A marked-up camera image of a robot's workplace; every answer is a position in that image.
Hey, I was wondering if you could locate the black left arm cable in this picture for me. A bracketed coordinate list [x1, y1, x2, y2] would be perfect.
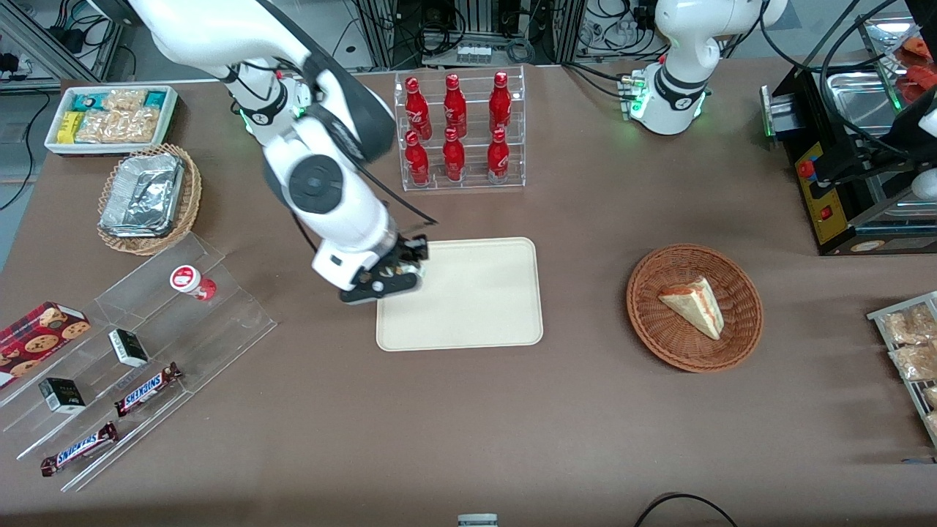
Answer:
[818, 0, 908, 158]

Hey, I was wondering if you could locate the red plaid cookie box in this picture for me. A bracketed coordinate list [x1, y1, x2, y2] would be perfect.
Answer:
[0, 302, 92, 389]

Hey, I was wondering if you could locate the clear acrylic tiered stand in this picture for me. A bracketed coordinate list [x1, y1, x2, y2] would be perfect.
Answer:
[0, 233, 279, 493]

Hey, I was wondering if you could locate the clear acrylic bottle rack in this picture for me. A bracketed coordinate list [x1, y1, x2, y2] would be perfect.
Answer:
[394, 66, 526, 193]

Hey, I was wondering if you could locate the cream plastic tray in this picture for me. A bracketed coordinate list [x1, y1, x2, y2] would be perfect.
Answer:
[376, 236, 544, 352]

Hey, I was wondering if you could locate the aluminium foil tray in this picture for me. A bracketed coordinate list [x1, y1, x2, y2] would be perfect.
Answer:
[99, 152, 185, 239]

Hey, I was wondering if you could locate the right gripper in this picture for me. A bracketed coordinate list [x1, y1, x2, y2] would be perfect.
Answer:
[311, 233, 430, 291]

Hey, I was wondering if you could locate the Snickers chocolate bar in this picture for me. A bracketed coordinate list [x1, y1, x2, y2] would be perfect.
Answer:
[40, 422, 119, 477]
[113, 362, 182, 418]

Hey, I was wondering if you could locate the black looped cable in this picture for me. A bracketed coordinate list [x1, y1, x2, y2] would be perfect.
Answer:
[633, 493, 740, 527]

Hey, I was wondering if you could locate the clear bag of nuts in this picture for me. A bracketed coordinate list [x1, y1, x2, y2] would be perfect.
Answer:
[102, 88, 147, 111]
[77, 110, 159, 144]

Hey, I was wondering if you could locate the black food warmer cabinet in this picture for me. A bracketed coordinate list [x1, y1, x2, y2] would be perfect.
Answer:
[760, 15, 937, 257]

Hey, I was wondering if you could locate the wrapped triangle sandwich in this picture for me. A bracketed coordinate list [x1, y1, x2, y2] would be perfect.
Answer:
[657, 276, 725, 341]

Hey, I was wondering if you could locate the oval tan wicker basket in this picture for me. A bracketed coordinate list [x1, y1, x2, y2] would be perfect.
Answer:
[97, 143, 203, 255]

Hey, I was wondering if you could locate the thin black hanging cable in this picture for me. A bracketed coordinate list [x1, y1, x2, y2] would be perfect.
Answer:
[0, 91, 41, 213]

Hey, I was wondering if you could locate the red packaged food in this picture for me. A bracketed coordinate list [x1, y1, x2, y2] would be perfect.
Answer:
[899, 37, 937, 103]

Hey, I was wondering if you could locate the round reddish wicker basket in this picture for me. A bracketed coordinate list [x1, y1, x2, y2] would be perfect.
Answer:
[626, 243, 764, 373]

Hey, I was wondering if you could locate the aluminium frame rail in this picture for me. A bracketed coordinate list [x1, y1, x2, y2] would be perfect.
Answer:
[0, 7, 122, 92]

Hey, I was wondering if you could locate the steel warmer pan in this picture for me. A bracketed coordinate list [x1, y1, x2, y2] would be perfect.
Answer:
[826, 70, 905, 140]

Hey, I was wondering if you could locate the red white gum bottle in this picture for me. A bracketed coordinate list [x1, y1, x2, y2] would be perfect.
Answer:
[170, 265, 217, 302]

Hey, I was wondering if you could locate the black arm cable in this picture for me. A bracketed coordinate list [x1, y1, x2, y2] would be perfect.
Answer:
[818, 0, 908, 158]
[289, 165, 440, 253]

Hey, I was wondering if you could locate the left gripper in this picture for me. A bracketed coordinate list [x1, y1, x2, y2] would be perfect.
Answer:
[811, 89, 937, 184]

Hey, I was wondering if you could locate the red soda bottle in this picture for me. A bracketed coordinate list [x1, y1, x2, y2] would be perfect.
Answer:
[489, 71, 512, 136]
[442, 127, 466, 182]
[487, 127, 511, 184]
[443, 73, 468, 138]
[405, 130, 431, 186]
[405, 76, 433, 140]

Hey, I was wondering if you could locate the small black box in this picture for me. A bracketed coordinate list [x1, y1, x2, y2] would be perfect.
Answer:
[38, 377, 86, 415]
[108, 329, 150, 368]

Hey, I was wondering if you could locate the white plastic snack bin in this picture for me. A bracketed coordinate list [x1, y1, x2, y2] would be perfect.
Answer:
[44, 84, 180, 158]

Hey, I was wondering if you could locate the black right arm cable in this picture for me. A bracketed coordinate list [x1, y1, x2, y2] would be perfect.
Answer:
[289, 165, 440, 253]

